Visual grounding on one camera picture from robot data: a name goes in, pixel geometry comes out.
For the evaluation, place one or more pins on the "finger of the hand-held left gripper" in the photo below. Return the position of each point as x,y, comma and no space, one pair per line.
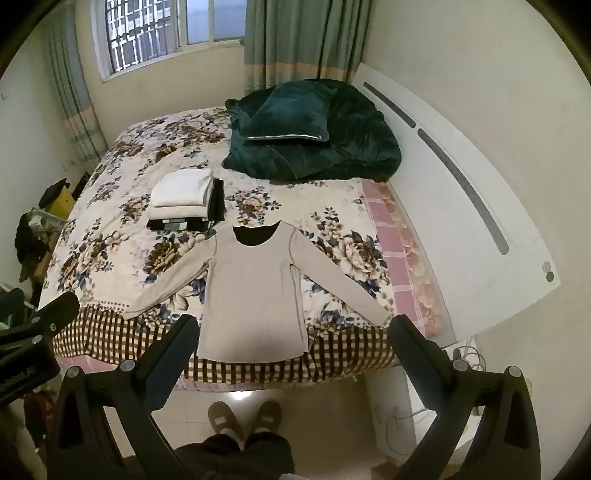
55,311

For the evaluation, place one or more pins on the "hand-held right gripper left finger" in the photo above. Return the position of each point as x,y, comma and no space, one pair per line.
171,351

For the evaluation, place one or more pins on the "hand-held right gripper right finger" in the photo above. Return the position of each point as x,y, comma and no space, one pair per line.
413,355

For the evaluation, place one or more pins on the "beige long-sleeve shirt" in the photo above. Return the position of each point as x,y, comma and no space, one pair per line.
251,286

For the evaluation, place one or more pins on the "dark clothes pile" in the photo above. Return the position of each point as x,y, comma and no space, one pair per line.
30,249

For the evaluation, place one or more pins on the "red cloth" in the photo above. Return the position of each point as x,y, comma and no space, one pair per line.
39,410

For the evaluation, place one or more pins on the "white nightstand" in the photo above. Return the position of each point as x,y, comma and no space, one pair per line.
415,415

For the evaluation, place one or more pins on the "grey slipper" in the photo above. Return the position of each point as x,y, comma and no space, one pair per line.
224,417
268,415

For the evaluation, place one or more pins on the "pink mattress pad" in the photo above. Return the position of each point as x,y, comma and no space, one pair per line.
401,258

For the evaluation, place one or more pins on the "yellow box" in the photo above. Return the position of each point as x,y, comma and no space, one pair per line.
64,203

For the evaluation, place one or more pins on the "black bag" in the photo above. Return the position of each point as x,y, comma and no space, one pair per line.
53,191

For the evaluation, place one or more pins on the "person's dark pants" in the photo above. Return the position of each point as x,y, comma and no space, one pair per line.
235,457

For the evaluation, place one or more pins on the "dark striped folded garment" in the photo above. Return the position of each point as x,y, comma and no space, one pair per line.
178,225

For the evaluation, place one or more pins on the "cream folded garment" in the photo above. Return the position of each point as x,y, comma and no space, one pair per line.
178,212

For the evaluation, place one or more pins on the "floral bed sheet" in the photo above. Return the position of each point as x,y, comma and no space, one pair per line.
134,184

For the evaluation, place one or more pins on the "white headboard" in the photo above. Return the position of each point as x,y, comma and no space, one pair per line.
452,203

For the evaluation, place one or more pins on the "black folded garment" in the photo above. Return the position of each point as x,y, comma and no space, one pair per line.
218,198

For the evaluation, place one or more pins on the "white folded garment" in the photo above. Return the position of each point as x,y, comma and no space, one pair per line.
184,187

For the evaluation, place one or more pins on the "green curtain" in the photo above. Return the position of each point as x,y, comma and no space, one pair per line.
304,41
76,101

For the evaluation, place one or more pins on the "dark green blanket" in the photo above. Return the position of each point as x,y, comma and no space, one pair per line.
351,143

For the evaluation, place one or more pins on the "dark green pillow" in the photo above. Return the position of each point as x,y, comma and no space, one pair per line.
291,113

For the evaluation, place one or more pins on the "window with metal grille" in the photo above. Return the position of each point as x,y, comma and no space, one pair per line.
152,32

